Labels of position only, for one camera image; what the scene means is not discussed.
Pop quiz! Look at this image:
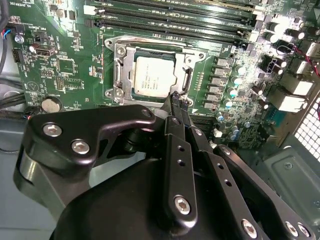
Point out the metal locking lever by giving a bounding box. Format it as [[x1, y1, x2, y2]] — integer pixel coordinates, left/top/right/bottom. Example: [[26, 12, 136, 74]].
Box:
[[103, 36, 208, 56]]

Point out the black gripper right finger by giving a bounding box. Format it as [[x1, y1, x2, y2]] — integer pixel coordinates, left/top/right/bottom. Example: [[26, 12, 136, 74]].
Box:
[[181, 98, 317, 240]]

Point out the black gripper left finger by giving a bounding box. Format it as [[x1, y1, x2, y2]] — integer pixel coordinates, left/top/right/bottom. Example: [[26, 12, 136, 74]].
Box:
[[12, 90, 199, 230]]

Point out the metal socket cover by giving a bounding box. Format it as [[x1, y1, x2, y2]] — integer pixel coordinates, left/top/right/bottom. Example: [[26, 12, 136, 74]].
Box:
[[112, 42, 208, 105]]

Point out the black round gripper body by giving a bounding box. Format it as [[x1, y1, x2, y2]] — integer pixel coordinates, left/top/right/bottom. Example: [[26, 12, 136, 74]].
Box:
[[50, 158, 241, 240]]

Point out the silver CPU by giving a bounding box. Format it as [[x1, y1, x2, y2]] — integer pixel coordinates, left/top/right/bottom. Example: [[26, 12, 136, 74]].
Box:
[[129, 53, 182, 99]]

